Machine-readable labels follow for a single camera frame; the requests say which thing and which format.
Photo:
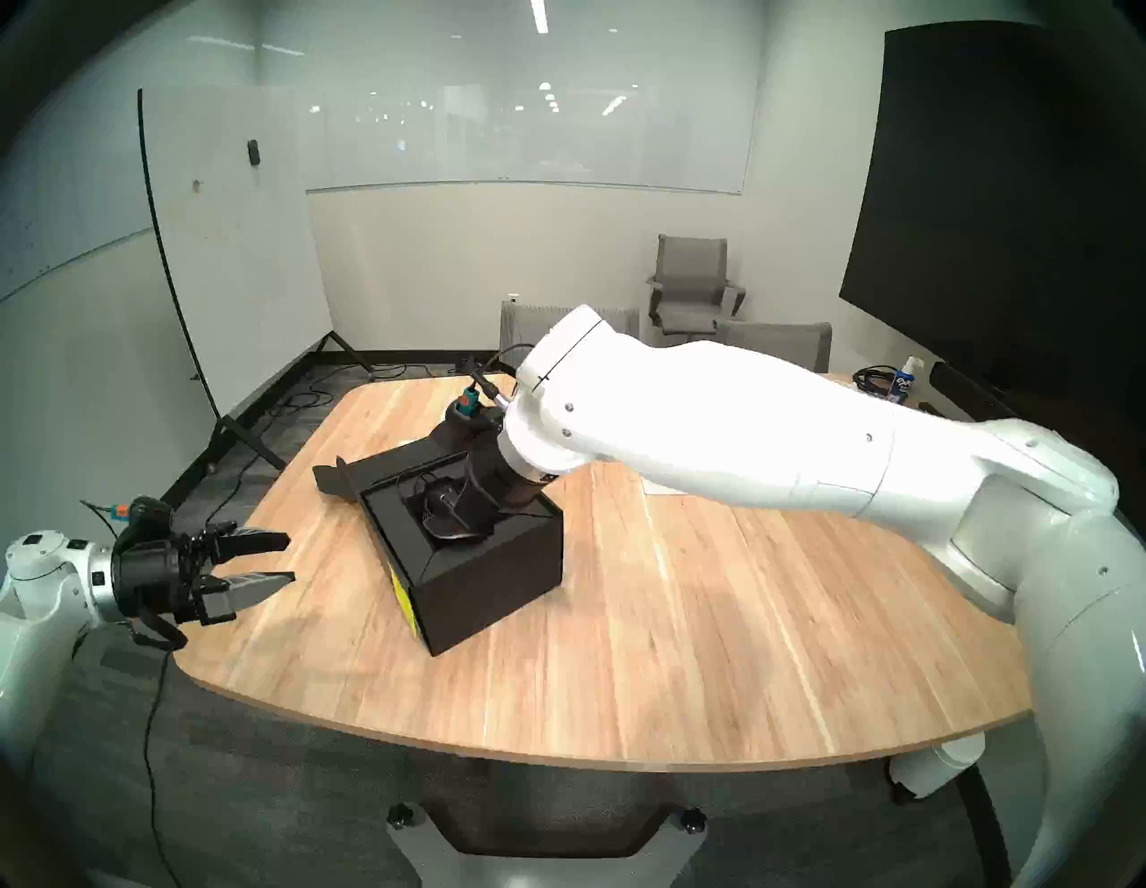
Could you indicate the black video sound bar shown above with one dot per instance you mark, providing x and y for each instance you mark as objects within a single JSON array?
[{"x": 971, "y": 389}]

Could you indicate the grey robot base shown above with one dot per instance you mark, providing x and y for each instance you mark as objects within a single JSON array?
[{"x": 439, "y": 855}]

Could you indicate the silver table outlet plate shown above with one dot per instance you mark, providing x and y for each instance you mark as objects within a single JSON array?
[{"x": 658, "y": 485}]

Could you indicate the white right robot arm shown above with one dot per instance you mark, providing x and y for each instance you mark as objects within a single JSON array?
[{"x": 761, "y": 430}]

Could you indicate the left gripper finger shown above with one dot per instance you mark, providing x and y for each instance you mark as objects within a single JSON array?
[
  {"x": 251, "y": 543},
  {"x": 242, "y": 593}
]

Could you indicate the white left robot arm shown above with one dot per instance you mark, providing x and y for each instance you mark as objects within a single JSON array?
[{"x": 36, "y": 582}]

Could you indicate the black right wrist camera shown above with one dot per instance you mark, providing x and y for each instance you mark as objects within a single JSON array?
[{"x": 457, "y": 421}]

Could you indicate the wide grey mesh chair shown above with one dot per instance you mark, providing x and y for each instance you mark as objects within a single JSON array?
[{"x": 528, "y": 322}]

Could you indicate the black computer mouse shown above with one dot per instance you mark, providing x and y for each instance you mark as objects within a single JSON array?
[{"x": 443, "y": 528}]

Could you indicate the large glass wall board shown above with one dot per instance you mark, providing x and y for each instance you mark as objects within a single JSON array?
[{"x": 537, "y": 134}]

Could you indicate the grey fabric chair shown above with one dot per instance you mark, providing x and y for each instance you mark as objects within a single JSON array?
[{"x": 788, "y": 345}]

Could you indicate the glass wall board with writing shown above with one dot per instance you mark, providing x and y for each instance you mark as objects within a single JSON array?
[{"x": 63, "y": 197}]

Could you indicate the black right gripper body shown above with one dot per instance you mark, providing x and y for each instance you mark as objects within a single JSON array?
[{"x": 492, "y": 474}]

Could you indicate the rolling whiteboard on stand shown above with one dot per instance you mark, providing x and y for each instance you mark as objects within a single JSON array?
[{"x": 233, "y": 260}]

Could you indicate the grey swivel office chair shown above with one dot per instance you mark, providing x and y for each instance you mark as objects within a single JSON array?
[{"x": 689, "y": 268}]

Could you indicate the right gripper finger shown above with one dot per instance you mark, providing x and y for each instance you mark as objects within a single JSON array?
[{"x": 466, "y": 506}]

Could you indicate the black cardboard box with lid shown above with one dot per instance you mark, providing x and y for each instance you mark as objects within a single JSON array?
[{"x": 501, "y": 582}]

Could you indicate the large black wall screen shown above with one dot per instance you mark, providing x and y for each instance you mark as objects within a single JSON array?
[{"x": 985, "y": 224}]

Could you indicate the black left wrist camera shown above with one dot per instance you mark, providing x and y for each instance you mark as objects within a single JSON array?
[{"x": 152, "y": 519}]

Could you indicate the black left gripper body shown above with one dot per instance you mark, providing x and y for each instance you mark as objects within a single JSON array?
[{"x": 157, "y": 577}]

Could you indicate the whiteboard cleaner spray bottle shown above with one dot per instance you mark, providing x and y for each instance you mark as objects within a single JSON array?
[{"x": 909, "y": 376}]

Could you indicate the ceiling light strip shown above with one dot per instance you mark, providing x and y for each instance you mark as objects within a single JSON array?
[{"x": 538, "y": 16}]

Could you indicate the small yellow sticky note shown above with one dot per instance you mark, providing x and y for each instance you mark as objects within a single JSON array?
[{"x": 405, "y": 609}]

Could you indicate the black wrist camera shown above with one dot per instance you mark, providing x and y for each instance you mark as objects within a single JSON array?
[
  {"x": 457, "y": 421},
  {"x": 152, "y": 519}
]

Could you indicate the white wheeled cylinder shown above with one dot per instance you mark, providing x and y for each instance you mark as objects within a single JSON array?
[{"x": 931, "y": 770}]

